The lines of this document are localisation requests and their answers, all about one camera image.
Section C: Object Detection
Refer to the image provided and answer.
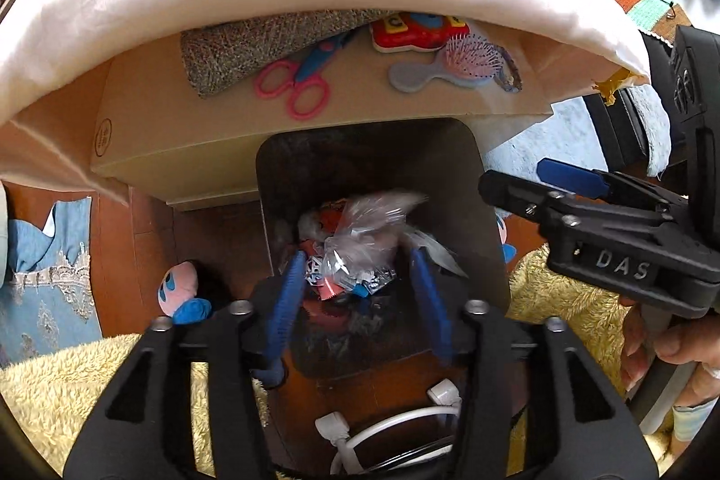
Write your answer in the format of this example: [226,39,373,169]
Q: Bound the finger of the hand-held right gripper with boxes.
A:
[537,158,690,211]
[478,170,659,233]

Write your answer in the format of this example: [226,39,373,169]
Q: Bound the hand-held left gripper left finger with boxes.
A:
[63,252,307,480]

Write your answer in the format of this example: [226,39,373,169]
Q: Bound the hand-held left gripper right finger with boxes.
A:
[409,248,659,480]

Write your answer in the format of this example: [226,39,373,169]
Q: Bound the clear plastic bag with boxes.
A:
[322,192,431,300]

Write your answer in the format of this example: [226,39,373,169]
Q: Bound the black trash bin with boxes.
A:
[255,117,512,380]

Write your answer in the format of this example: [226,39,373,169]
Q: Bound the person's right hand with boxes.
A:
[619,296,720,405]

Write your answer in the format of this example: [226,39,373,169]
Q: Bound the light blue fluffy rug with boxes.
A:
[484,86,673,177]

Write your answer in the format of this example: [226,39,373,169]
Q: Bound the blue-eyed plush doll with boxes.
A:
[494,210,518,264]

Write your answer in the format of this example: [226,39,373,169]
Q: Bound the white plug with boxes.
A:
[426,380,463,408]
[314,413,352,458]

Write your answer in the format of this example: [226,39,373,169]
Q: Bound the yellow tape piece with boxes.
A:
[593,67,642,107]

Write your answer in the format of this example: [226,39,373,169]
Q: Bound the pink and blue plush toy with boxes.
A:
[157,260,213,326]

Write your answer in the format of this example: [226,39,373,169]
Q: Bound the grey hairbrush with pink bristles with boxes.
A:
[388,33,501,94]

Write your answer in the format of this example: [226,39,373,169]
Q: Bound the red plastic toy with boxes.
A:
[369,12,470,54]

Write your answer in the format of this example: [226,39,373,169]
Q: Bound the cardboard box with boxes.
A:
[90,16,555,211]

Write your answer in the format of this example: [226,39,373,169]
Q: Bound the pink and blue scissors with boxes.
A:
[253,30,358,121]

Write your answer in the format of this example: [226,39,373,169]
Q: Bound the yellow fluffy blanket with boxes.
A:
[0,244,676,478]

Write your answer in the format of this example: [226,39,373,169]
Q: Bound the blue lace dress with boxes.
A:
[0,196,103,365]

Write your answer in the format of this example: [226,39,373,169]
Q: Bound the grey woven mat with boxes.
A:
[180,8,397,99]

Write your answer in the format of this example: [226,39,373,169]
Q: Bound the purple hair tie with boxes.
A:
[489,47,524,94]

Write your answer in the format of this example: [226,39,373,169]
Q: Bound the white cable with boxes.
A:
[337,401,459,475]

